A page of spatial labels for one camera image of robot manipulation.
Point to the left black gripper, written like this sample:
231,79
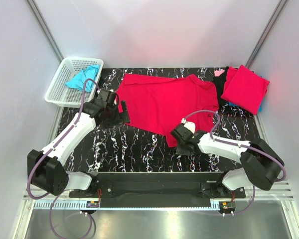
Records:
118,120

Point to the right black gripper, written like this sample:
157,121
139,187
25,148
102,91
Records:
180,151

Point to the red polo shirt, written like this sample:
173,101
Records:
158,104

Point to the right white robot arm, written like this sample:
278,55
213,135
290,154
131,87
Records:
260,165

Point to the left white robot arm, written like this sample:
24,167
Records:
45,168

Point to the cyan crumpled t shirt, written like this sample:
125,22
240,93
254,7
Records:
77,82

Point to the white plastic laundry basket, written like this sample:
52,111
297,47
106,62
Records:
66,87

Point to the folded black t shirt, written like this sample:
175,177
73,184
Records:
219,83

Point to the folded pink t shirt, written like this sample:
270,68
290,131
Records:
217,73

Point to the folded red t shirt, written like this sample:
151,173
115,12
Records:
244,89

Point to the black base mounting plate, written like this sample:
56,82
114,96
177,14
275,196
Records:
140,190

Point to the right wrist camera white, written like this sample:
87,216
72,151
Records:
189,125

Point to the aluminium frame rail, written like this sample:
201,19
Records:
280,191

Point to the left aluminium corner post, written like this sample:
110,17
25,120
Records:
44,28

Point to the aluminium corner post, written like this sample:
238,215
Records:
266,32
44,28

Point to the right aluminium corner post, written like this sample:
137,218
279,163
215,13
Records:
266,32

